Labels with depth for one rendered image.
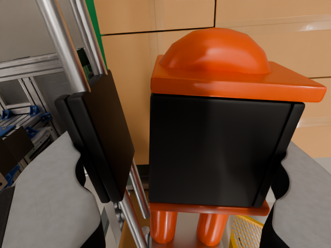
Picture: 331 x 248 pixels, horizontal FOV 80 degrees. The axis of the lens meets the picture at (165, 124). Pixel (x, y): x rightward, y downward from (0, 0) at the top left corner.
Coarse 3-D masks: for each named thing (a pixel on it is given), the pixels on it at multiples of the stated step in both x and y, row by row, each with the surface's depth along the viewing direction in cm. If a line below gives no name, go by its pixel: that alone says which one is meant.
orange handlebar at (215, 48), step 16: (192, 32) 9; (208, 32) 9; (224, 32) 9; (240, 32) 9; (176, 48) 9; (192, 48) 9; (208, 48) 9; (224, 48) 9; (240, 48) 9; (256, 48) 9; (160, 64) 10; (176, 64) 9; (192, 64) 9; (208, 64) 9; (224, 64) 9; (240, 64) 9; (256, 64) 9; (160, 224) 15; (208, 224) 15; (224, 224) 15; (160, 240) 16; (208, 240) 16
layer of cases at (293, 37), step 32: (96, 0) 65; (128, 0) 65; (160, 0) 65; (192, 0) 64; (224, 0) 64; (256, 0) 64; (288, 0) 64; (320, 0) 64; (128, 32) 70; (160, 32) 69; (256, 32) 69; (288, 32) 69; (320, 32) 69; (128, 64) 75; (288, 64) 74; (320, 64) 74; (128, 96) 81; (128, 128) 89; (320, 128) 87
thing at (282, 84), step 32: (160, 96) 9; (192, 96) 9; (224, 96) 8; (256, 96) 8; (288, 96) 8; (320, 96) 8; (160, 128) 9; (192, 128) 9; (224, 128) 9; (256, 128) 9; (288, 128) 9; (160, 160) 10; (192, 160) 10; (224, 160) 10; (256, 160) 10; (160, 192) 11; (192, 192) 11; (224, 192) 11; (256, 192) 11
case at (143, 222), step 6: (132, 192) 100; (144, 192) 100; (132, 198) 97; (132, 204) 94; (138, 210) 91; (138, 216) 88; (126, 222) 86; (144, 222) 85; (126, 228) 83; (126, 234) 81; (120, 240) 79; (126, 240) 79; (132, 240) 79; (120, 246) 77; (126, 246) 77; (132, 246) 77
